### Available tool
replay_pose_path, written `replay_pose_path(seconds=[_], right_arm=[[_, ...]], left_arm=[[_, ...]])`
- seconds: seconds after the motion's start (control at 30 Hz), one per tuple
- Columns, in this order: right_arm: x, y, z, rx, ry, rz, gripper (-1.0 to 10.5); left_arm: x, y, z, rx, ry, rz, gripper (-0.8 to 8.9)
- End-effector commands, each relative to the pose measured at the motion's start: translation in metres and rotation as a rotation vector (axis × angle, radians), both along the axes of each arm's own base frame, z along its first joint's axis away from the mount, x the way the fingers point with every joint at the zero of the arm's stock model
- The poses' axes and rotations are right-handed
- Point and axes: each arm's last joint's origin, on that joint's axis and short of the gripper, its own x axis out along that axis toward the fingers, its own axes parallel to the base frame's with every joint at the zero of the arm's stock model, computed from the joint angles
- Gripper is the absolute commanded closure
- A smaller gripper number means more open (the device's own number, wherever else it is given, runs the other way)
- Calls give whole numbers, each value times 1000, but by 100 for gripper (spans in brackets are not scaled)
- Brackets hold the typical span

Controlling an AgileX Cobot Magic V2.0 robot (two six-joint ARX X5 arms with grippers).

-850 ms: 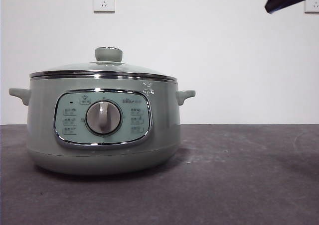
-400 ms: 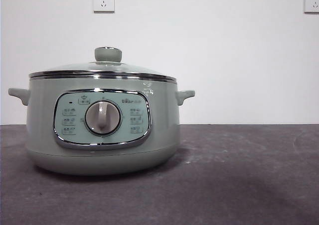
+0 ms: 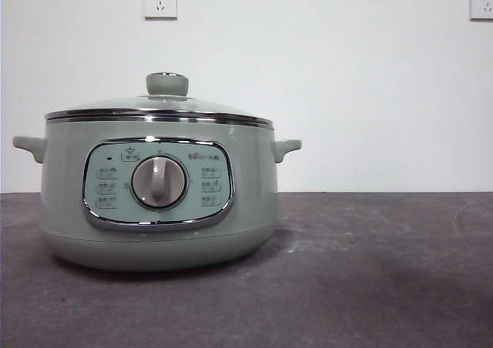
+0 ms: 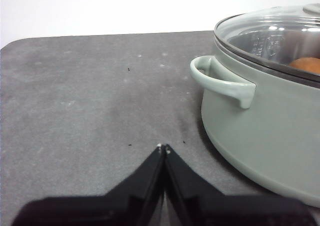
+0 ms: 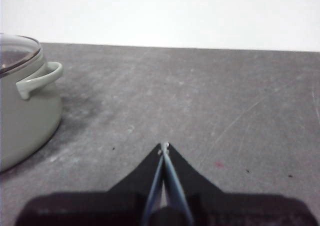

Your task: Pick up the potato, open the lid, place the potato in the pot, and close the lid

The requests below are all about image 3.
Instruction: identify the pale green electric cooking pot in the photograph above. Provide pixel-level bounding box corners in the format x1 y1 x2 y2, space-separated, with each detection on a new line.
12 112 303 273

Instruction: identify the white wall socket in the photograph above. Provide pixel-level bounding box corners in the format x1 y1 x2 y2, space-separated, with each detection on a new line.
468 0 493 22
143 0 179 21

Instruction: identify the glass lid with green knob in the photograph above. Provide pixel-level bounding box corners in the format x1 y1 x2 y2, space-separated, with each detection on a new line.
44 71 275 128

